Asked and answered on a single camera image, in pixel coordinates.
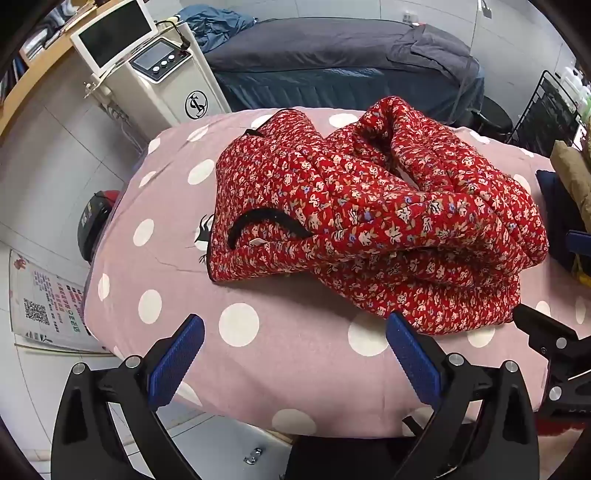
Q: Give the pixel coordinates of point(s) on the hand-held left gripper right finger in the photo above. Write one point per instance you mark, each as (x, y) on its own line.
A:
(413, 357)

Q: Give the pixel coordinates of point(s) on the white machine with screen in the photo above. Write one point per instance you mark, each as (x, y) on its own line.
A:
(157, 74)

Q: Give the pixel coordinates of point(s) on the yellow cloth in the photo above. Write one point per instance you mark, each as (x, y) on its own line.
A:
(582, 265)

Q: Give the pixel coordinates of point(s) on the red floral quilted jacket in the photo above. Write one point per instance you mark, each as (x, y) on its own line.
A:
(369, 207)

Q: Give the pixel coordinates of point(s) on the black round stool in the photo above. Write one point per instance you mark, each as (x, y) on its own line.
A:
(493, 117)

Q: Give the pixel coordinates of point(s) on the black and red appliance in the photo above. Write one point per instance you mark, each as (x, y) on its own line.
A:
(94, 221)

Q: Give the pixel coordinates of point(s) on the metal bracket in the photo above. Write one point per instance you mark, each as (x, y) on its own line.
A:
(253, 454)

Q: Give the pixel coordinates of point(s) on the wooden shelf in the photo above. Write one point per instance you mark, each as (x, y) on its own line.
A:
(41, 87)

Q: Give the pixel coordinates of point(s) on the blue crumpled cloth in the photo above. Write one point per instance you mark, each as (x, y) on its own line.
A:
(212, 25)

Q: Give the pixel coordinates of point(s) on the pink polka dot blanket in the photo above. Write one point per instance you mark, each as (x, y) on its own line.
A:
(286, 369)

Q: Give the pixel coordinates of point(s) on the printed poster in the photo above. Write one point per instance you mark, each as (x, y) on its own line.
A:
(46, 304)

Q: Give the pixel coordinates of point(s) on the dark blue massage bed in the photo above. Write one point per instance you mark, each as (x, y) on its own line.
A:
(323, 92)

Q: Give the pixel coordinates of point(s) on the white bottles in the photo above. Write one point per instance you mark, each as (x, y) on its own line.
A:
(575, 90)

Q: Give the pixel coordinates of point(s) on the navy cloth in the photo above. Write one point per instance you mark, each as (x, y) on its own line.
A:
(554, 217)

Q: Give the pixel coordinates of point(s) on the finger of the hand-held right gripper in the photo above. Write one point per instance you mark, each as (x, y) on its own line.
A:
(581, 241)
(540, 330)

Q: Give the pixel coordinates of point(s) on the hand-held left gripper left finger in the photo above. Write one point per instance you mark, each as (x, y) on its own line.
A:
(178, 357)

